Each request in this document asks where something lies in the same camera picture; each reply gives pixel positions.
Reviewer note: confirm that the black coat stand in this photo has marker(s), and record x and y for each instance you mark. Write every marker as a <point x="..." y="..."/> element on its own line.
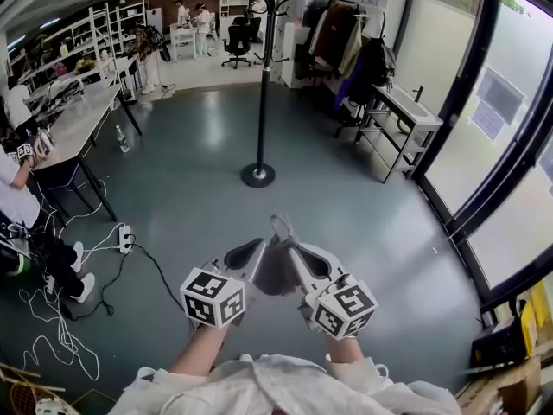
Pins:
<point x="261" y="115"/>

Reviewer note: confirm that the black faucet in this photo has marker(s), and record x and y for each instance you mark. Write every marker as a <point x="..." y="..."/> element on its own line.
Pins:
<point x="418" y="94"/>

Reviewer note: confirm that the black backpack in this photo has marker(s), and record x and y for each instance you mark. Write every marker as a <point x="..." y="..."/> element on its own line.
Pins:
<point x="371" y="67"/>

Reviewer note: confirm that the cardboard box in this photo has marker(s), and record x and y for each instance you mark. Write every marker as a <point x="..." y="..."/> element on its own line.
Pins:
<point x="510" y="387"/>

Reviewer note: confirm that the white hanging garment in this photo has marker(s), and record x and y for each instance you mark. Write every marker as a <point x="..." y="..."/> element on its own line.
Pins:
<point x="317" y="28"/>

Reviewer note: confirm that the person's white shirt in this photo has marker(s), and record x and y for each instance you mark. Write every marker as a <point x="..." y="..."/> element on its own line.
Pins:
<point x="281" y="391"/>

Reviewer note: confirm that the white shelf unit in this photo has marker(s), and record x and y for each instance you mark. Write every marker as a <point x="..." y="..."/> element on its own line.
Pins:
<point x="233" y="2"/>

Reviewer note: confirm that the person's left forearm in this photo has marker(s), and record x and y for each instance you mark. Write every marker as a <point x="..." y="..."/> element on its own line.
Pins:
<point x="198" y="348"/>

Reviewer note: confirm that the white locker cabinet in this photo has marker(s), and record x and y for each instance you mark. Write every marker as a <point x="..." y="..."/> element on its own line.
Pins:
<point x="298" y="41"/>

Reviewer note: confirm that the brown jacket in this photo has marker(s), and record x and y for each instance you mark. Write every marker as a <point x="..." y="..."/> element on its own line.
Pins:
<point x="334" y="33"/>

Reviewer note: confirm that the black box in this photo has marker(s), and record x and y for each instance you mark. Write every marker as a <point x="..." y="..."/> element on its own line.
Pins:
<point x="497" y="344"/>

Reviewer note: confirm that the clear water bottle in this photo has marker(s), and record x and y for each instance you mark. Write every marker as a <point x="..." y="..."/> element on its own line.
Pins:
<point x="123" y="141"/>

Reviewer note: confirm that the yellow floor sign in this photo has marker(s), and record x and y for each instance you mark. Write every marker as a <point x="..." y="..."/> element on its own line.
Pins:
<point x="529" y="322"/>

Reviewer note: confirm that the white shirt on hanger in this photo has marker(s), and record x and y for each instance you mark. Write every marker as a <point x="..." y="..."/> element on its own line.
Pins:
<point x="373" y="24"/>

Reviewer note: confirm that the black office chair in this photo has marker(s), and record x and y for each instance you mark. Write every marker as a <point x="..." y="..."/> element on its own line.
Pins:
<point x="237" y="41"/>

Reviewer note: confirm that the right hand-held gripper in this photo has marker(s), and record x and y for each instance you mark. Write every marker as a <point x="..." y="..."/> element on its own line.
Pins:
<point x="345" y="309"/>

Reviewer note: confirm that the white table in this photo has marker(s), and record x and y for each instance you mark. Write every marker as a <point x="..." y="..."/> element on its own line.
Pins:
<point x="183" y="33"/>

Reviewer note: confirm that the white shelving unit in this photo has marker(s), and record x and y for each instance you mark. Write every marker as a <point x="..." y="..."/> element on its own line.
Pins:
<point x="78" y="37"/>

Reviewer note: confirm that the yellow-framed racket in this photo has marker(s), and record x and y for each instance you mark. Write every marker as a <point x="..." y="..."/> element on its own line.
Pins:
<point x="26" y="398"/>

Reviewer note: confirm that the person's left white shoe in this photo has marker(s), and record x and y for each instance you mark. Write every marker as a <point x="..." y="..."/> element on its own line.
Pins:
<point x="245" y="357"/>

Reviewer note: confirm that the white power strip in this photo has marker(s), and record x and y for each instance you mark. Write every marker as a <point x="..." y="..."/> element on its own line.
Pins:
<point x="125" y="238"/>

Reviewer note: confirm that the black-framed glass door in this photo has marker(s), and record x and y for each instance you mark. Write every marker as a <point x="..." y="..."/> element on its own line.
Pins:
<point x="518" y="214"/>

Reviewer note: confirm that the purple garment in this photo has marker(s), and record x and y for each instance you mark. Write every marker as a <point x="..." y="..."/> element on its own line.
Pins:
<point x="345" y="89"/>

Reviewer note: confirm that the person's right forearm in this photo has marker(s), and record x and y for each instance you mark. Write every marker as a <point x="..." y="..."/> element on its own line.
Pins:
<point x="343" y="350"/>

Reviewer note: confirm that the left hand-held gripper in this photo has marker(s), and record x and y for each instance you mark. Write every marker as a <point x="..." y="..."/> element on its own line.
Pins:
<point x="211" y="296"/>

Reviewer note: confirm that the white paper door notice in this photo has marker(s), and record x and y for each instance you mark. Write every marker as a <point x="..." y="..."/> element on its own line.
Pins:
<point x="486" y="121"/>

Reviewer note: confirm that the grey cap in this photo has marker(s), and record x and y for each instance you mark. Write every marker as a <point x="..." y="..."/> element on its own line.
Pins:
<point x="276" y="270"/>

